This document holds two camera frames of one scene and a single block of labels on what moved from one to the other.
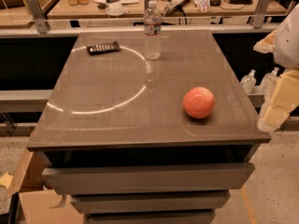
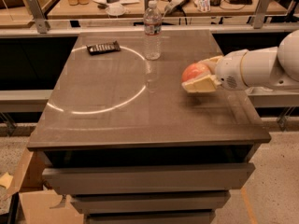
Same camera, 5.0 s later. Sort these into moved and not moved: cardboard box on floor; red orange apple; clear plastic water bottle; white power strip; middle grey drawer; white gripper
Moved: white gripper; red orange apple
Not moved: white power strip; clear plastic water bottle; middle grey drawer; cardboard box on floor
